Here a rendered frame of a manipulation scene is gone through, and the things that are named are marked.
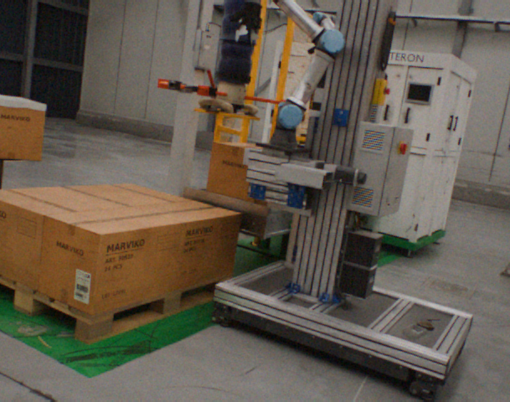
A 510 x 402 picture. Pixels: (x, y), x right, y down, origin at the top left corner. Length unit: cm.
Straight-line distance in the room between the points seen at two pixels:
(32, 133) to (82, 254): 163
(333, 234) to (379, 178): 41
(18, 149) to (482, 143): 961
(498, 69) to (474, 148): 157
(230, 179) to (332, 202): 93
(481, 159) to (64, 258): 1018
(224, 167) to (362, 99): 118
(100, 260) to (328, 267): 123
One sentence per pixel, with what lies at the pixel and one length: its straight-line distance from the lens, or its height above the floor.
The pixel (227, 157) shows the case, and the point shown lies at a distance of 380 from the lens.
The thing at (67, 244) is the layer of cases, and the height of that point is 44.
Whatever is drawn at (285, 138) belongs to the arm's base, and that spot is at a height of 108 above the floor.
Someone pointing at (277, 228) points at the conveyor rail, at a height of 46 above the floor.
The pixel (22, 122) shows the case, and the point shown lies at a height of 88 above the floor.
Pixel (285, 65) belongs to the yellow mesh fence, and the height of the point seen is 161.
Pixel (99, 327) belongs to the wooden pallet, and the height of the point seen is 8.
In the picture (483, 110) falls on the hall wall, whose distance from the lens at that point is 1220.
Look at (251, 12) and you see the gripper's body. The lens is 295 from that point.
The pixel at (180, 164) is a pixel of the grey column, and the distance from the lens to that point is 490.
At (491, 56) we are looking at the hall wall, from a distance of 1230.
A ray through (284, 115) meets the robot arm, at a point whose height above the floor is 120.
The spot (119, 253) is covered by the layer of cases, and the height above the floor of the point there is 43.
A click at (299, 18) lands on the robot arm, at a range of 307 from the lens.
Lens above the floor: 122
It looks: 9 degrees down
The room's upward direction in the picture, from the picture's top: 9 degrees clockwise
